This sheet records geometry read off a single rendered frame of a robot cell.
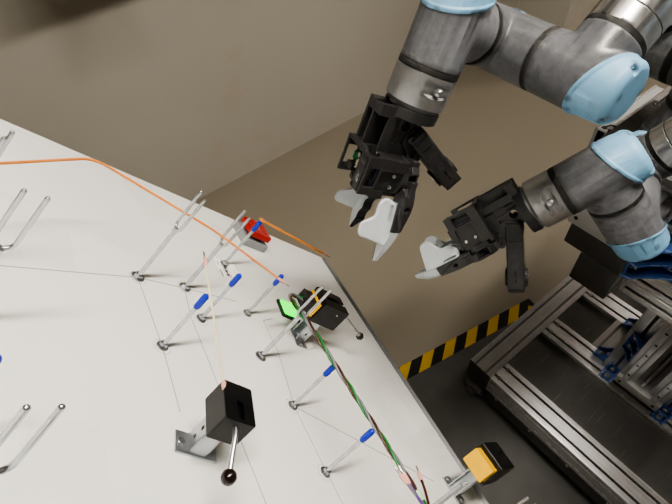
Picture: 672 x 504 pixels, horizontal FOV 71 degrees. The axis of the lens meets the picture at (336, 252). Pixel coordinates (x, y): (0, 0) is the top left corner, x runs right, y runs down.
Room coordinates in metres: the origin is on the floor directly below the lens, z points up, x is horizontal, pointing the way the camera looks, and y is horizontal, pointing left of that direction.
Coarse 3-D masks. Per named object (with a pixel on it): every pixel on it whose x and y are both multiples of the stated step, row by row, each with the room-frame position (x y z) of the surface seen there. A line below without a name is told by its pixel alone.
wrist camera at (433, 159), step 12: (420, 132) 0.48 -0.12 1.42; (420, 144) 0.47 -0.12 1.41; (432, 144) 0.48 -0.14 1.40; (420, 156) 0.47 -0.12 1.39; (432, 156) 0.47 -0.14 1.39; (444, 156) 0.48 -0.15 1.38; (432, 168) 0.47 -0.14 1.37; (444, 168) 0.47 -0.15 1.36; (456, 168) 0.49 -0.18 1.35; (432, 180) 0.49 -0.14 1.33; (444, 180) 0.47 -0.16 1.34; (456, 180) 0.48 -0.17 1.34
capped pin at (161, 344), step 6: (204, 294) 0.30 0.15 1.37; (198, 300) 0.30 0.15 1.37; (204, 300) 0.30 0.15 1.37; (198, 306) 0.29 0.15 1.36; (192, 312) 0.29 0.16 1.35; (186, 318) 0.29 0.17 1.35; (180, 324) 0.29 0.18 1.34; (174, 330) 0.28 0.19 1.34; (168, 336) 0.28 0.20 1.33; (162, 342) 0.28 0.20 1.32; (162, 348) 0.27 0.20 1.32; (168, 348) 0.28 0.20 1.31
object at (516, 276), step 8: (512, 224) 0.46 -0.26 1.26; (520, 224) 0.45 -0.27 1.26; (512, 232) 0.45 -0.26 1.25; (520, 232) 0.44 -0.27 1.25; (512, 240) 0.44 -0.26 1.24; (520, 240) 0.44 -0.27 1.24; (512, 248) 0.43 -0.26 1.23; (520, 248) 0.43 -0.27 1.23; (512, 256) 0.43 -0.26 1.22; (520, 256) 0.42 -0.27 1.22; (512, 264) 0.42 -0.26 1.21; (520, 264) 0.42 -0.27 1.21; (512, 272) 0.41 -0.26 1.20; (520, 272) 0.41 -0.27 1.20; (512, 280) 0.41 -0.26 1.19; (520, 280) 0.40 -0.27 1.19; (512, 288) 0.40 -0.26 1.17; (520, 288) 0.40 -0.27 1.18
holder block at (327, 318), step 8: (320, 296) 0.42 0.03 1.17; (328, 296) 0.43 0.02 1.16; (336, 296) 0.44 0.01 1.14; (328, 304) 0.41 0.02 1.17; (336, 304) 0.42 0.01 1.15; (320, 312) 0.40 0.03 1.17; (328, 312) 0.40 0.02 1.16; (336, 312) 0.40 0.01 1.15; (344, 312) 0.41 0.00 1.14; (312, 320) 0.39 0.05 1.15; (320, 320) 0.39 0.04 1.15; (328, 320) 0.40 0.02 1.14; (336, 320) 0.40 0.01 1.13; (328, 328) 0.39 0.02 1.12
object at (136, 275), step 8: (200, 192) 0.43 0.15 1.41; (192, 200) 0.42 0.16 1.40; (192, 216) 0.40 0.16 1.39; (176, 224) 0.41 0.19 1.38; (184, 224) 0.40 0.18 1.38; (176, 232) 0.40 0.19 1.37; (168, 240) 0.40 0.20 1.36; (160, 248) 0.39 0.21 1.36; (152, 256) 0.39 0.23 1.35; (136, 272) 0.38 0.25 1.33; (136, 280) 0.37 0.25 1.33
